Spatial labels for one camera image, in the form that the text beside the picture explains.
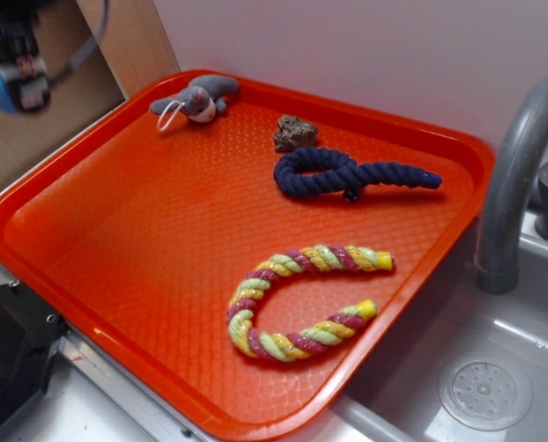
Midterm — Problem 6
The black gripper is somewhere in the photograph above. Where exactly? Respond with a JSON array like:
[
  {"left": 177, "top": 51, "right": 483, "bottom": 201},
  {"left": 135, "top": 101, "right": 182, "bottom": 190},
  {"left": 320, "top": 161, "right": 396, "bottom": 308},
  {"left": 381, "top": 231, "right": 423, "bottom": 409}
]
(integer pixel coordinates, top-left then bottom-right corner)
[{"left": 0, "top": 1, "right": 51, "bottom": 112}]

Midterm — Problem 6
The cardboard panel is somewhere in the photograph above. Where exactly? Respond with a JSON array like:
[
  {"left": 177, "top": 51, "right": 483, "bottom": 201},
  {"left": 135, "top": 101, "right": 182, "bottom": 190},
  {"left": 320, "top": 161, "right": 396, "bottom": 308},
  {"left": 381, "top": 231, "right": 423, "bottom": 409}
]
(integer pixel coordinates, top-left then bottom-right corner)
[{"left": 0, "top": 1, "right": 179, "bottom": 191}]

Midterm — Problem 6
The grey plush mouse toy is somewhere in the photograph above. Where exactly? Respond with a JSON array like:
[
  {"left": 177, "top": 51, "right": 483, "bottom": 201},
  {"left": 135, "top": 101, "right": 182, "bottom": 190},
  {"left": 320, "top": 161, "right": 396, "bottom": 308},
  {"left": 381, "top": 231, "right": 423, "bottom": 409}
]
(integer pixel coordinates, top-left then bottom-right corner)
[{"left": 149, "top": 75, "right": 239, "bottom": 132}]

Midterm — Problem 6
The brown rock lump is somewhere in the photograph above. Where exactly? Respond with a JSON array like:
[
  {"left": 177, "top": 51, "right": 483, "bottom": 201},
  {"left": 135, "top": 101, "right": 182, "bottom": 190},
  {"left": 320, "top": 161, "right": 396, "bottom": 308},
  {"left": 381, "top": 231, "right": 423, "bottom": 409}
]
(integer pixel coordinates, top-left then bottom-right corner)
[{"left": 274, "top": 115, "right": 319, "bottom": 153}]

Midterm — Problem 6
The red plastic tray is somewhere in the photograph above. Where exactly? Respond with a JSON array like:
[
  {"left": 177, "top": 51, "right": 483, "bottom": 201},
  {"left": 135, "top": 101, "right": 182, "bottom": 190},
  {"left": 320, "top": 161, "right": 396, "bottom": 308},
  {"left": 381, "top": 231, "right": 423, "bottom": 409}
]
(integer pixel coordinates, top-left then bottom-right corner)
[{"left": 0, "top": 72, "right": 494, "bottom": 441}]

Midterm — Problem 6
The grey sink faucet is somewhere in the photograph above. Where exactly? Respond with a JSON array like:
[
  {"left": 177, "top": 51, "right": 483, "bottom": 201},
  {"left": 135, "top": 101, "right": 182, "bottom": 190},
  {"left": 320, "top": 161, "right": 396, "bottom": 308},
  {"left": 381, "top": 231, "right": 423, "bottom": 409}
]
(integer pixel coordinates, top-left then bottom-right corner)
[{"left": 474, "top": 77, "right": 548, "bottom": 295}]

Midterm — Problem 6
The grey toy sink basin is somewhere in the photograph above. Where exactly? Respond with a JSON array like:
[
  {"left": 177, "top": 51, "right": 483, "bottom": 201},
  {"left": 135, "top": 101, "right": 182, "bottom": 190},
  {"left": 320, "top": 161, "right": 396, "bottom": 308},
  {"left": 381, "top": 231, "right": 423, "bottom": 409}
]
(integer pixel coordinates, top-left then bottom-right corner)
[{"left": 333, "top": 230, "right": 548, "bottom": 441}]

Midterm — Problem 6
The grey cable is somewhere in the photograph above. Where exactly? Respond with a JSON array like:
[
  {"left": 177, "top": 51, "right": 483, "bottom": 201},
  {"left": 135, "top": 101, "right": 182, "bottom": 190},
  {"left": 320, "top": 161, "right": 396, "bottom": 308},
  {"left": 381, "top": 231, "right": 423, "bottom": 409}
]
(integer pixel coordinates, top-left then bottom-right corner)
[{"left": 47, "top": 0, "right": 111, "bottom": 86}]

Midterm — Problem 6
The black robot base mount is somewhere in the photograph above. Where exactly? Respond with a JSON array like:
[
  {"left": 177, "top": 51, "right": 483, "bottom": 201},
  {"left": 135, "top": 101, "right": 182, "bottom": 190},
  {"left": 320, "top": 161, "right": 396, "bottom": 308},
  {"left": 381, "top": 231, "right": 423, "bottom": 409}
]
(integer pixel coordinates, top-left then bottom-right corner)
[{"left": 0, "top": 280, "right": 65, "bottom": 435}]

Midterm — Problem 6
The dark blue rope toy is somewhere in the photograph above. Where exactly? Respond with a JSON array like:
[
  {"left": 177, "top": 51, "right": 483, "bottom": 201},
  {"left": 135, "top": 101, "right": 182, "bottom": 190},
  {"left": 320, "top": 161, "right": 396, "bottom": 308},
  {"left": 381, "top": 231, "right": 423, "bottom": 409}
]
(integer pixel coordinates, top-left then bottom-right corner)
[{"left": 274, "top": 146, "right": 442, "bottom": 202}]

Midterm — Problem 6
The multicolour twisted rope toy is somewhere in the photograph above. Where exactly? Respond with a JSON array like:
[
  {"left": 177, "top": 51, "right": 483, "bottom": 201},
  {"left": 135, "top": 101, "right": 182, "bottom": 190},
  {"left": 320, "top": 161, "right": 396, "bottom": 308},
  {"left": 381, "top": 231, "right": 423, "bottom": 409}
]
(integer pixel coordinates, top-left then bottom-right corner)
[{"left": 226, "top": 245, "right": 395, "bottom": 363}]

